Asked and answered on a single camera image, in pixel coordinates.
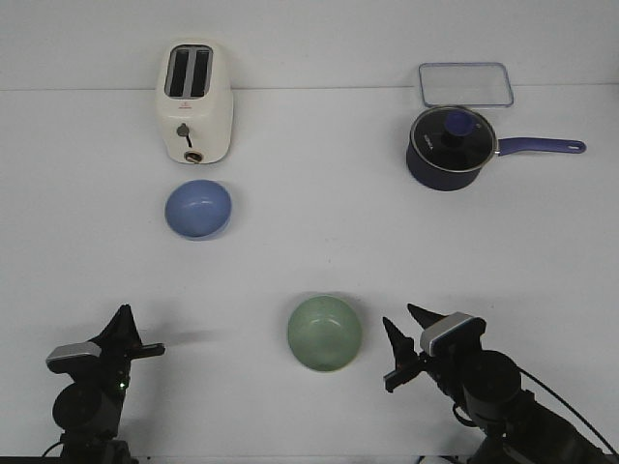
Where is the blue bowl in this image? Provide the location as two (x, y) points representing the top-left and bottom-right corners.
(163, 179), (232, 241)

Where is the green bowl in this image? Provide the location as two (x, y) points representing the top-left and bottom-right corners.
(286, 295), (363, 372)

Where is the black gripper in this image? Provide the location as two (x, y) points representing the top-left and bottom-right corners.
(382, 303), (463, 401)
(91, 304), (165, 387)

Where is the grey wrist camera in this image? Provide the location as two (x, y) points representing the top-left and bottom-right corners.
(45, 341), (102, 374)
(420, 312), (486, 357)

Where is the dark blue saucepan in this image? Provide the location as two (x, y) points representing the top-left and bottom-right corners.
(405, 105), (587, 192)

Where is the glass lid with blue knob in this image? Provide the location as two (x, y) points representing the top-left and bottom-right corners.
(410, 105), (498, 173)

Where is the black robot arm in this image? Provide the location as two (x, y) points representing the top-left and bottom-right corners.
(46, 305), (406, 457)
(382, 304), (618, 463)

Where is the white two-slot toaster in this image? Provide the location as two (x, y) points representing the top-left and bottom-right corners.
(155, 39), (234, 164)

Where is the clear blue-rimmed plastic container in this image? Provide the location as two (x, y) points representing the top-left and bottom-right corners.
(418, 62), (515, 108)

